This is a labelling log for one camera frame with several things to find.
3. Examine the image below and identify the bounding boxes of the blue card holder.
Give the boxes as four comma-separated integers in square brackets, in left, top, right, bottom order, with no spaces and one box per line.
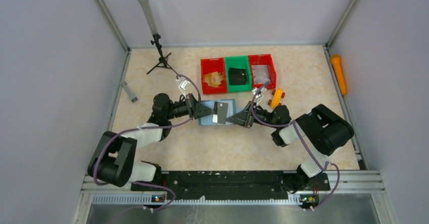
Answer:
[198,99,237,126]

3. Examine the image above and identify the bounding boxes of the black card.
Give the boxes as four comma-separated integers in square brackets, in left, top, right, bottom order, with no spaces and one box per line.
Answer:
[212,102,229,124]

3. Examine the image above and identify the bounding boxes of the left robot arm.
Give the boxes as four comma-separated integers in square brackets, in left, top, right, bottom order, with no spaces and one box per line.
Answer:
[87,93,214,187]

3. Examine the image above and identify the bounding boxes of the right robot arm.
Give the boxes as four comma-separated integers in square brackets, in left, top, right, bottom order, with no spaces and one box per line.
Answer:
[226,102,354,184]

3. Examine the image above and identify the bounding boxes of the silver cards in bin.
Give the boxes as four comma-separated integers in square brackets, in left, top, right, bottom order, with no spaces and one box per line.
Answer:
[251,65,271,84]

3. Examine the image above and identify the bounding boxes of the black cards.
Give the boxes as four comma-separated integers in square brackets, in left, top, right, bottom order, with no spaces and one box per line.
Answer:
[228,67,247,85]

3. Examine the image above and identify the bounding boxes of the yellow toy block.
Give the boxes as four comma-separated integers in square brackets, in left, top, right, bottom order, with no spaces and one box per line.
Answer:
[268,88,285,109]

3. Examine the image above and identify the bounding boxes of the left red bin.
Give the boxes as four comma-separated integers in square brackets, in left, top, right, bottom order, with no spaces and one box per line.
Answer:
[200,58,227,95]

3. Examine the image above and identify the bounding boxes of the red bin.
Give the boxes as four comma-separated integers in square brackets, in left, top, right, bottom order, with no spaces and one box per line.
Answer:
[248,54,277,89]
[200,58,227,95]

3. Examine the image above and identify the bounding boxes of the right red bin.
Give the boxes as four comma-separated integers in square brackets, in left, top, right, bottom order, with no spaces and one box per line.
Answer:
[248,54,277,89]

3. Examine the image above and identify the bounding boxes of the green bin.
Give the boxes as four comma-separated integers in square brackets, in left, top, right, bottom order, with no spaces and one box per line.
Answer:
[224,56,251,93]

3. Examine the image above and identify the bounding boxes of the grey small tool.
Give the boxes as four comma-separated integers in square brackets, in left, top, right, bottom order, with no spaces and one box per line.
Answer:
[119,81,138,103]

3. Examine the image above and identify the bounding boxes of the orange flashlight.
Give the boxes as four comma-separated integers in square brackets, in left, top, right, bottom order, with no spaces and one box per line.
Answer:
[330,54,348,96]

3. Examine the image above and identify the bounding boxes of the black tripod with grey tube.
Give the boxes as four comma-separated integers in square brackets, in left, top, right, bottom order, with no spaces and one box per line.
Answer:
[137,0,178,75]

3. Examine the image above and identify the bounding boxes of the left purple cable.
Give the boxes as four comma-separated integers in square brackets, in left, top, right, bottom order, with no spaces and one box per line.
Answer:
[93,74,202,213]

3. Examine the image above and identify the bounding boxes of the purple cable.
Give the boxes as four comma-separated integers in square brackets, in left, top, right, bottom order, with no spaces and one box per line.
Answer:
[93,74,202,213]
[250,81,340,211]

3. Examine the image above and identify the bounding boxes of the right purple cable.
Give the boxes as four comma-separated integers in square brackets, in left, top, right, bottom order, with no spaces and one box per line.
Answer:
[250,81,340,211]

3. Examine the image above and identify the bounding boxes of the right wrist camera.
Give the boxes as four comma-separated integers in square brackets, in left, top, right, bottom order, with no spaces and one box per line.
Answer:
[251,86,267,105]

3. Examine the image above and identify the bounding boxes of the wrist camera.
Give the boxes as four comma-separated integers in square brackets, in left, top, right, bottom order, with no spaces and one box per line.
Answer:
[176,77,191,96]
[251,86,267,105]

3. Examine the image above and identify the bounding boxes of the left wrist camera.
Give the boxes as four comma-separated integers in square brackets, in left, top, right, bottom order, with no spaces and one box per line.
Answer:
[176,77,191,96]

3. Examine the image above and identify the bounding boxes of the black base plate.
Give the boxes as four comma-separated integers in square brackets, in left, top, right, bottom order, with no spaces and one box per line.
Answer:
[131,170,331,200]

